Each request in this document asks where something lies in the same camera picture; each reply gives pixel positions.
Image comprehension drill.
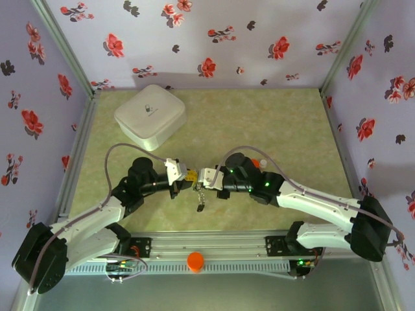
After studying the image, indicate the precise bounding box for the metal keyring with chain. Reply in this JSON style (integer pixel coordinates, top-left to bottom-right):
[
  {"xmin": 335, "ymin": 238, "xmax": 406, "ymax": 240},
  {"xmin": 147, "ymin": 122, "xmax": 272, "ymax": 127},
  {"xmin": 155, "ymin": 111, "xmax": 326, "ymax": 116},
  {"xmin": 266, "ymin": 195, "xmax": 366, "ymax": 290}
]
[{"xmin": 193, "ymin": 183, "xmax": 208, "ymax": 214}]

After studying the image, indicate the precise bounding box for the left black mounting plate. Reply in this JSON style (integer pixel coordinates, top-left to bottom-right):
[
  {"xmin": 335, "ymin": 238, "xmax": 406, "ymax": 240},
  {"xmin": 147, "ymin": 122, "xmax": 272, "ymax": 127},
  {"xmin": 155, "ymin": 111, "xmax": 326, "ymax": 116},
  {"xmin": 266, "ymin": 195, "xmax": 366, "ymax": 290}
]
[{"xmin": 128, "ymin": 237, "xmax": 152, "ymax": 259}]

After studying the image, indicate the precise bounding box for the black mounting plate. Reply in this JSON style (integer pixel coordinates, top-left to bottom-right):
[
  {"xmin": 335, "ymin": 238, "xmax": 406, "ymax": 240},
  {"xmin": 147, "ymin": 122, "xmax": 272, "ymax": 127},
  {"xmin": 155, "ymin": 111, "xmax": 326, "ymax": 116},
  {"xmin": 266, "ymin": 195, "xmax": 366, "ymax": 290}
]
[
  {"xmin": 128, "ymin": 237, "xmax": 152, "ymax": 259},
  {"xmin": 265, "ymin": 235, "xmax": 325, "ymax": 257}
]

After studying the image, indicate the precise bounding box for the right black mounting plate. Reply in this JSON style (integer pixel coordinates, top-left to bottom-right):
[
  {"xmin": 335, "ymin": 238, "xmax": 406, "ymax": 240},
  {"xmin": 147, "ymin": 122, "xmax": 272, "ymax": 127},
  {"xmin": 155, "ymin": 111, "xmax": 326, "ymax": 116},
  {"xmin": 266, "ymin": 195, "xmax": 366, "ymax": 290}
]
[{"xmin": 265, "ymin": 235, "xmax": 325, "ymax": 257}]

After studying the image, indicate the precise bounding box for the white square plastic container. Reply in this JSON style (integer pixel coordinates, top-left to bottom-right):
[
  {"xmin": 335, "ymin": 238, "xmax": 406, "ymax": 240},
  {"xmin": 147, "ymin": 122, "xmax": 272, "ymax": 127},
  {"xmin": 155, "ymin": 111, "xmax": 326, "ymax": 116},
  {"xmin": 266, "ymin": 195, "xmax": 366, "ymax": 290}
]
[{"xmin": 113, "ymin": 84, "xmax": 188, "ymax": 152}]

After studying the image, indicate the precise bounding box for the orange round button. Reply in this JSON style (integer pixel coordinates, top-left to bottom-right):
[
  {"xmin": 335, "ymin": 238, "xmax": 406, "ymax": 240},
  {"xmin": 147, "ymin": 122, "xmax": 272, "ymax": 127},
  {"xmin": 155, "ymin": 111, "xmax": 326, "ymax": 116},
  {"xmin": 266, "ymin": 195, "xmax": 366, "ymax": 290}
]
[{"xmin": 187, "ymin": 251, "xmax": 205, "ymax": 273}]

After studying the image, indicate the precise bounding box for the left controller circuit board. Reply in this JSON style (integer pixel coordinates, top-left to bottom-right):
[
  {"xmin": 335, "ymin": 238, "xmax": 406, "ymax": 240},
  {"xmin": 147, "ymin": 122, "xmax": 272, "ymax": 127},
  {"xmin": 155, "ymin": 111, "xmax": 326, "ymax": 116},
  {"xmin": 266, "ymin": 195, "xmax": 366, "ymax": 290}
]
[{"xmin": 104, "ymin": 258, "xmax": 139, "ymax": 276}]

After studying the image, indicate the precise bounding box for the controller circuit board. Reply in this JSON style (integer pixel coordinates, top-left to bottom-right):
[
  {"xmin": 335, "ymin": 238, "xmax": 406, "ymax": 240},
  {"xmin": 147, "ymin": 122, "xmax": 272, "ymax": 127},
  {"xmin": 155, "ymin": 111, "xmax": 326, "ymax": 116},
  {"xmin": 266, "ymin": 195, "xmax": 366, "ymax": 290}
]
[
  {"xmin": 289, "ymin": 257, "xmax": 318, "ymax": 280},
  {"xmin": 104, "ymin": 258, "xmax": 139, "ymax": 276}
]

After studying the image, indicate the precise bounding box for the right controller circuit board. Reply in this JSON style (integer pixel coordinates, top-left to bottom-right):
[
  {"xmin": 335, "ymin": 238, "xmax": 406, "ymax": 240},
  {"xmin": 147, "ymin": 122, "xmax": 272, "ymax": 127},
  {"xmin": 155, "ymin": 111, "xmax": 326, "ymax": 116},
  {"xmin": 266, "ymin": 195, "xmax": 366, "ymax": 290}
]
[{"xmin": 289, "ymin": 257, "xmax": 318, "ymax": 280}]

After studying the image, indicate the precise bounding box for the grey metal sheet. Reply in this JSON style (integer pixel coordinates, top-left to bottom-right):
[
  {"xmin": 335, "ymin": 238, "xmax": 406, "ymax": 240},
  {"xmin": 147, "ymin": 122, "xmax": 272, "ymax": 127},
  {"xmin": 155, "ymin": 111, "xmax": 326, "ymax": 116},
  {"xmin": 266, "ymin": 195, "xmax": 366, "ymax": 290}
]
[{"xmin": 32, "ymin": 274, "xmax": 386, "ymax": 311}]

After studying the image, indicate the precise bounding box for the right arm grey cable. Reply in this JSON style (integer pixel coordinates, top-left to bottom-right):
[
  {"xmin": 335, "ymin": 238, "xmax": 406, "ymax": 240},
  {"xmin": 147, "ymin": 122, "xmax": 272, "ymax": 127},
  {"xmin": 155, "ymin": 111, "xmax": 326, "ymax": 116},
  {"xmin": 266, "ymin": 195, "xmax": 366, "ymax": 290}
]
[{"xmin": 209, "ymin": 145, "xmax": 405, "ymax": 280}]

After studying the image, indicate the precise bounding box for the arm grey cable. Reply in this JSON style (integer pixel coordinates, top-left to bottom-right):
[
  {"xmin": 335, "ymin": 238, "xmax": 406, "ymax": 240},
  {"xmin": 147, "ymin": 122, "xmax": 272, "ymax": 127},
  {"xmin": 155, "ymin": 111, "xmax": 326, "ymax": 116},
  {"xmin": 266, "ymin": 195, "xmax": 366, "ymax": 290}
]
[
  {"xmin": 28, "ymin": 143, "xmax": 169, "ymax": 295},
  {"xmin": 209, "ymin": 145, "xmax": 405, "ymax": 280}
]

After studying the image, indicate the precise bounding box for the left arm grey cable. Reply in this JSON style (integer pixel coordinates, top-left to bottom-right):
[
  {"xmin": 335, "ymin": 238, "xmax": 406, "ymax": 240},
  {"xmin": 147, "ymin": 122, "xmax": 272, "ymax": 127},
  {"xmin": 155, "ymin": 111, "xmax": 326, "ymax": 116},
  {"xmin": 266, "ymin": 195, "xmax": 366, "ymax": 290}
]
[{"xmin": 28, "ymin": 143, "xmax": 169, "ymax": 295}]

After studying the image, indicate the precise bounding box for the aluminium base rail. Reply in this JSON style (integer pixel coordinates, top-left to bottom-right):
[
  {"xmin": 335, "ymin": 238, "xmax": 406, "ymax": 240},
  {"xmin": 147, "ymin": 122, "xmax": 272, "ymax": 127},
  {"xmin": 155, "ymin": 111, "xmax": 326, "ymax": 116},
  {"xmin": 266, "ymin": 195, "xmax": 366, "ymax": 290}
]
[{"xmin": 77, "ymin": 230, "xmax": 388, "ymax": 260}]

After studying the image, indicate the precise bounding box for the aluminium table side rail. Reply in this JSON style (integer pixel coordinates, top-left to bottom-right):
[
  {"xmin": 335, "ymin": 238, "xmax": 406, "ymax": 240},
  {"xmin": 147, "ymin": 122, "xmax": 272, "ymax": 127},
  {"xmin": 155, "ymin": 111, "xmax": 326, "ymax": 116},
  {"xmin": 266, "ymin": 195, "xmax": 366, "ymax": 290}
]
[
  {"xmin": 319, "ymin": 90, "xmax": 363, "ymax": 199},
  {"xmin": 53, "ymin": 92, "xmax": 102, "ymax": 218}
]

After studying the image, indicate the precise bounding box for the slotted grey cable duct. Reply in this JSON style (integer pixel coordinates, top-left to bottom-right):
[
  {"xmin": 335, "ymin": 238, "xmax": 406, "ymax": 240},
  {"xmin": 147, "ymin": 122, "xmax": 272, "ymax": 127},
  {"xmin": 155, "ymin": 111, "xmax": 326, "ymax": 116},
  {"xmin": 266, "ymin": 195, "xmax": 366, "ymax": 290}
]
[{"xmin": 64, "ymin": 260, "xmax": 292, "ymax": 275}]

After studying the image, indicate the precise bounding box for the aluminium frame post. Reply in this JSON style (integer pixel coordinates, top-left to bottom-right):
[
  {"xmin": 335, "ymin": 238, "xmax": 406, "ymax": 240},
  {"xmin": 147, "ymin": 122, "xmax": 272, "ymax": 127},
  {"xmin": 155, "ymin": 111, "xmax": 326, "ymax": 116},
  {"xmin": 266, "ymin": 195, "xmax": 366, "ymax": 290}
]
[
  {"xmin": 30, "ymin": 0, "xmax": 102, "ymax": 98},
  {"xmin": 11, "ymin": 284, "xmax": 43, "ymax": 311},
  {"xmin": 369, "ymin": 255, "xmax": 403, "ymax": 311},
  {"xmin": 319, "ymin": 0, "xmax": 381, "ymax": 98}
]

